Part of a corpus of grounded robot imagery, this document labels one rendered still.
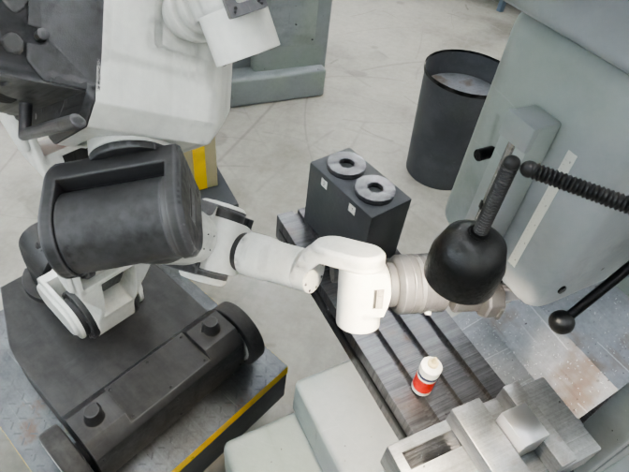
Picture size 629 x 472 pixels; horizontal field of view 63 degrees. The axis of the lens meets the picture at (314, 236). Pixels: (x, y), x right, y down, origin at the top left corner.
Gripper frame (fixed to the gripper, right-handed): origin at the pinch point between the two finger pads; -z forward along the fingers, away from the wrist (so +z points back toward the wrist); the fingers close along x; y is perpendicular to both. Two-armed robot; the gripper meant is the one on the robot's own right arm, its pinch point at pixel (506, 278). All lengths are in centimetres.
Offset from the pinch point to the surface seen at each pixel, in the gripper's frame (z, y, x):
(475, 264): 20.5, -24.9, -17.6
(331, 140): -24, 124, 209
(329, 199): 18.2, 20.2, 41.0
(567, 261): 4.4, -17.3, -11.5
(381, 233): 7.9, 21.8, 31.4
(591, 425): -41, 52, -4
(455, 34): -159, 123, 364
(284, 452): 31, 54, -2
